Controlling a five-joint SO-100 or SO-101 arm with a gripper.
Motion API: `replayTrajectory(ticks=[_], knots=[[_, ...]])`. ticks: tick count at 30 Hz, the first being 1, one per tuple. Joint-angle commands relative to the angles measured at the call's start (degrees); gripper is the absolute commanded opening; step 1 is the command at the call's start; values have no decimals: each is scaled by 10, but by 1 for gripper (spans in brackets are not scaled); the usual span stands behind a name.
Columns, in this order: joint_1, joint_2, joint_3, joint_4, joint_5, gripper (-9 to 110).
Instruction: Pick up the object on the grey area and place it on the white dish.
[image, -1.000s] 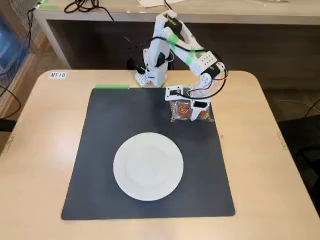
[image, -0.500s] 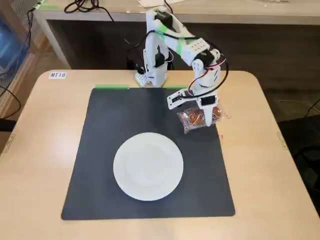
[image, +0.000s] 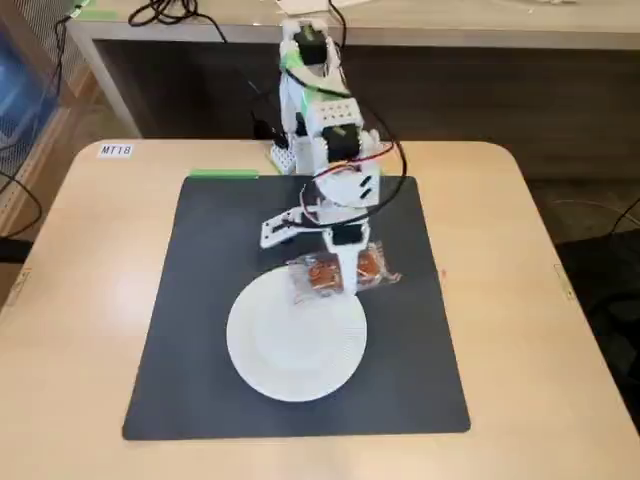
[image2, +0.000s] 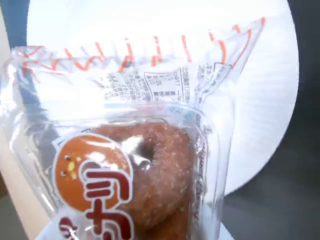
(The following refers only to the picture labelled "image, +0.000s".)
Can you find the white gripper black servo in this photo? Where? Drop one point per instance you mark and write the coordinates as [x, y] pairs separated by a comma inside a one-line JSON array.
[[345, 236]]

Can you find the clear packet of brown snacks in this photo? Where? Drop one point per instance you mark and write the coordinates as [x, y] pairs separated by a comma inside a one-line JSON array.
[[320, 272]]

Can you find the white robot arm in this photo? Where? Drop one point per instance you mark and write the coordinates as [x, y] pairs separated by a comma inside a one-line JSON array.
[[330, 117]]

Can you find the white round paper plate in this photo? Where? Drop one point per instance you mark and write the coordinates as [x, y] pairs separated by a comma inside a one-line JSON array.
[[295, 350]]

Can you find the dark grey rectangular mat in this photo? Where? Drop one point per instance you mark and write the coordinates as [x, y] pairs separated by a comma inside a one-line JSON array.
[[200, 300]]

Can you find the long green tape strip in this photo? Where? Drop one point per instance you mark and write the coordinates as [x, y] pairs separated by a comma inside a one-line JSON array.
[[225, 174]]

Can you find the black table clamp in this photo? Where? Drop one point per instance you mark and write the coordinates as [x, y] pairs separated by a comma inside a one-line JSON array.
[[265, 132]]

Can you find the grey white long desk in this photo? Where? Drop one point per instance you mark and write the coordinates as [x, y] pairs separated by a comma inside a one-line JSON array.
[[450, 30]]

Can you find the white MT18 label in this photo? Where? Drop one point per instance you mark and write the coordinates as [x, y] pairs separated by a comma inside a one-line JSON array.
[[115, 151]]

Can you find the black chair part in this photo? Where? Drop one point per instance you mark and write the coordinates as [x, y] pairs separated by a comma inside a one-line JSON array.
[[12, 250]]

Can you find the blue translucent container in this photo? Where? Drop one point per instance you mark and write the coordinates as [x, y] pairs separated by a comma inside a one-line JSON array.
[[20, 90]]

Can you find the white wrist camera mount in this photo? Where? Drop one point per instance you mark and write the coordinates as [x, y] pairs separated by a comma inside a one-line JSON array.
[[275, 230]]

